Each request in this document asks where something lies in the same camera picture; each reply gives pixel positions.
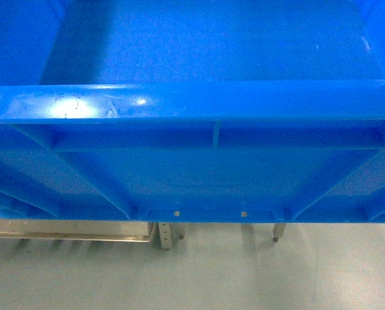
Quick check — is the large blue plastic crate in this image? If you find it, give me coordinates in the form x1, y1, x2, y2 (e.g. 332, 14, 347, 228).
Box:
0, 1, 385, 223

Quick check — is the steel shelf rack frame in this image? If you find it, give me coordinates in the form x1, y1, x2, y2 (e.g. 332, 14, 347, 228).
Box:
0, 209, 291, 251

